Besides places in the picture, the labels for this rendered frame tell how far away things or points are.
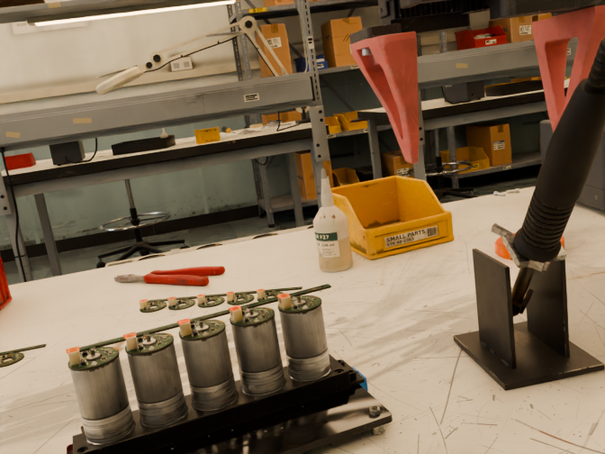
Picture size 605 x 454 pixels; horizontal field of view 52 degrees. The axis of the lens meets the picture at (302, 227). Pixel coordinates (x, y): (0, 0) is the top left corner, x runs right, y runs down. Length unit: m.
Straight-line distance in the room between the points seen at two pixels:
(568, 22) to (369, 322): 0.24
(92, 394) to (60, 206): 4.50
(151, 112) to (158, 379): 2.29
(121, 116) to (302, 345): 2.28
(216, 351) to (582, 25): 0.27
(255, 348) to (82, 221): 4.50
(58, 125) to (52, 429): 2.24
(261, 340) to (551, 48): 0.25
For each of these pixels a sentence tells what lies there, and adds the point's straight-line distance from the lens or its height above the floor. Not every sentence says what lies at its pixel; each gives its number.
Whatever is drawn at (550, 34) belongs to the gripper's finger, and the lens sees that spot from 0.43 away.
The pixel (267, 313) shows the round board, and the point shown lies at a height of 0.81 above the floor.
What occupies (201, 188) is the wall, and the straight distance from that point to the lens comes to 4.76.
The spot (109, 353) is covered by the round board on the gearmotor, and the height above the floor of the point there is 0.81.
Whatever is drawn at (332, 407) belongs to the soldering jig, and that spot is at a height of 0.76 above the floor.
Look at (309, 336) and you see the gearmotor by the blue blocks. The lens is 0.35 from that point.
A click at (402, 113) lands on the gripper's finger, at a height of 0.91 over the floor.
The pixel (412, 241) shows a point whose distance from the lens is 0.65.
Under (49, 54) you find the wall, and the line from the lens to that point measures 4.79.
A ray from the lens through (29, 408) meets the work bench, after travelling 0.46.
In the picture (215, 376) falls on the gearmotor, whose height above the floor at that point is 0.79.
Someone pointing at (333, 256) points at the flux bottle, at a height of 0.77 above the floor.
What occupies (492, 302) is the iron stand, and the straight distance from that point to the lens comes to 0.39.
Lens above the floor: 0.93
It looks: 13 degrees down
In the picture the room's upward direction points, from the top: 8 degrees counter-clockwise
